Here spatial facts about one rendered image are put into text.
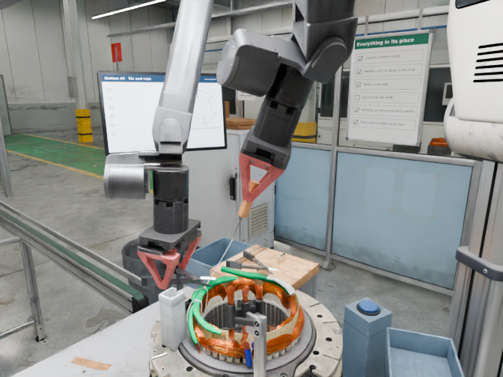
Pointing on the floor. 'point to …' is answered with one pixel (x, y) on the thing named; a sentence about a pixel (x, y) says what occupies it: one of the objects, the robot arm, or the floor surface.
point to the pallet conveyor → (69, 260)
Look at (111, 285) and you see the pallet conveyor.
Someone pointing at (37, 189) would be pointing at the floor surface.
